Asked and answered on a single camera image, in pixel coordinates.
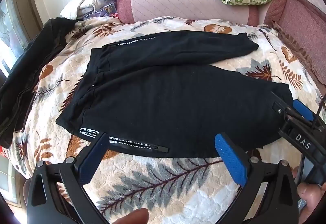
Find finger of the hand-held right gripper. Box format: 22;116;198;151
292;99;322;126
270;91;296;120

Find window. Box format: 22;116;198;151
0;0;29;77

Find black jacket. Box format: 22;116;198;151
0;17;77;149

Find black pants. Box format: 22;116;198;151
55;31;293;159

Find leaf print fleece blanket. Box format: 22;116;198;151
5;17;319;224

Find person's left hand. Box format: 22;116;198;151
127;208;150;224

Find white pillow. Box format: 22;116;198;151
60;0;103;20

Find colourful packets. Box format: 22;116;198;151
85;3;119;19

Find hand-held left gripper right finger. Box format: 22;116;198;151
215;132;300;224

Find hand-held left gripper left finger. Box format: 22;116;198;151
27;131;112;224

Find person's right hand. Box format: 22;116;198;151
292;167;324;214

